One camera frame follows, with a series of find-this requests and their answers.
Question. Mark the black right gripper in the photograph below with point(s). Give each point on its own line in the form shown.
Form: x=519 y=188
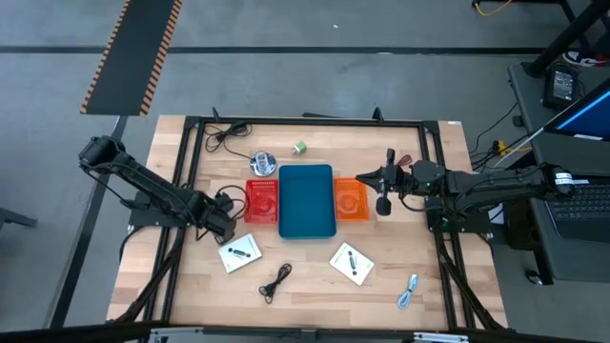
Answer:
x=400 y=183

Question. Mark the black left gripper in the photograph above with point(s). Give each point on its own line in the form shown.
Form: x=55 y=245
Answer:
x=221 y=226

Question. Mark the white product box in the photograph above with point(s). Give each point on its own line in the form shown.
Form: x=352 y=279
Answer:
x=362 y=271
x=233 y=262

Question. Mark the green charger cube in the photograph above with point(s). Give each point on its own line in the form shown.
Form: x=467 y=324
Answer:
x=299 y=148

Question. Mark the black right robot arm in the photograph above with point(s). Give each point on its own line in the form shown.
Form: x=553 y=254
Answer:
x=500 y=183

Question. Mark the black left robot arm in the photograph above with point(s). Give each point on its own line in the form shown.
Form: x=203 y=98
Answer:
x=143 y=178

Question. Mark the blue plastic bin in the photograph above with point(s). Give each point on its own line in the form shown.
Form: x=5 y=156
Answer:
x=307 y=205

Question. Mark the orange plastic basket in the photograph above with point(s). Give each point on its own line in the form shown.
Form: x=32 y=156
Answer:
x=350 y=200

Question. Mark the red plastic basket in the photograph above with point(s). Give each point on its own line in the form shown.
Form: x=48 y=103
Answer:
x=262 y=200

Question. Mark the silver round puck device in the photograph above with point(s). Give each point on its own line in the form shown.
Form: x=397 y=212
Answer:
x=263 y=164

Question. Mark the yellow power plug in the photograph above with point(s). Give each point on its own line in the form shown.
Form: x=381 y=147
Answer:
x=500 y=147

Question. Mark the black orange striped floor mat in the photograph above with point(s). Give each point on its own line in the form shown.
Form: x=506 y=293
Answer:
x=128 y=57

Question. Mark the grey furniture leg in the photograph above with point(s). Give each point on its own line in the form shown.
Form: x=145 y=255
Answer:
x=14 y=218

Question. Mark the black laptop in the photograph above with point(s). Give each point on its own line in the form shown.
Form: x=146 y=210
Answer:
x=581 y=214

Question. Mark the black power supply unit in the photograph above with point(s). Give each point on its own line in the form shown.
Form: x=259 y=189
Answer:
x=562 y=86

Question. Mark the dark grey side desk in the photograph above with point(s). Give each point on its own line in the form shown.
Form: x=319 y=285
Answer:
x=572 y=262

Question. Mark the monitor with blue screen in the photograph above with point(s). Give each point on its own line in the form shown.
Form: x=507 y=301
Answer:
x=586 y=116

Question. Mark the black table leg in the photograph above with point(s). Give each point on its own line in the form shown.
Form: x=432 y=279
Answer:
x=567 y=38

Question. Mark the person's shoe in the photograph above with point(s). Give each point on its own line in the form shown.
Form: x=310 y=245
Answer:
x=583 y=58

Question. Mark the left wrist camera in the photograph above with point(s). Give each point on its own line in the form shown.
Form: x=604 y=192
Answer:
x=224 y=202

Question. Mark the black table frame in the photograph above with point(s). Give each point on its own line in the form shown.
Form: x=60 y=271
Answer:
x=310 y=121

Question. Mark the black overhead frame beam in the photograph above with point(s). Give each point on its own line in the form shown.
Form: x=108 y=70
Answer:
x=71 y=333

